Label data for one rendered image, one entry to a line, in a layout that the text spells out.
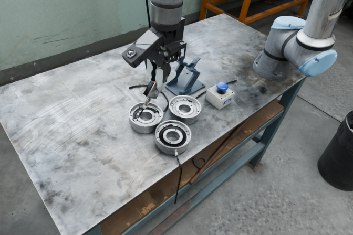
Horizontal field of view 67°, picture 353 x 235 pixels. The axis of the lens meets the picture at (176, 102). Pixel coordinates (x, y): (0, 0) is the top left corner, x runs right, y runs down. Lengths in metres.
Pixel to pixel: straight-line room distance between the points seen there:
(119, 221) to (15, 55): 1.71
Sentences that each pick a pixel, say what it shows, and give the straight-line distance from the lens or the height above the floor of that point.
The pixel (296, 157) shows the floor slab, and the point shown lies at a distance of 2.02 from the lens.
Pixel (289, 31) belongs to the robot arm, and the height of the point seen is 1.01.
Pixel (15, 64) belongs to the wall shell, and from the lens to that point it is 2.40.
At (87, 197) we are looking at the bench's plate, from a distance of 0.71.
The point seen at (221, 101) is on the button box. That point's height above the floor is 0.84.
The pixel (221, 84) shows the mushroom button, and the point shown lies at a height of 0.87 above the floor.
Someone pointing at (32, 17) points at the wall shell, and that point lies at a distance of 2.27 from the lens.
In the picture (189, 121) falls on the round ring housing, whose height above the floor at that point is 0.82.
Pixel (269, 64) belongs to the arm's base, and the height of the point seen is 0.86.
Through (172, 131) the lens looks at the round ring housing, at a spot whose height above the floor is 0.83.
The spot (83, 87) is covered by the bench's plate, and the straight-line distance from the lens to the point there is 0.98.
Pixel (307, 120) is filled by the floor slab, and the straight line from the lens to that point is 2.34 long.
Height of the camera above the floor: 1.42
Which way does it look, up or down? 43 degrees down
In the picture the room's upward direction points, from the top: 8 degrees clockwise
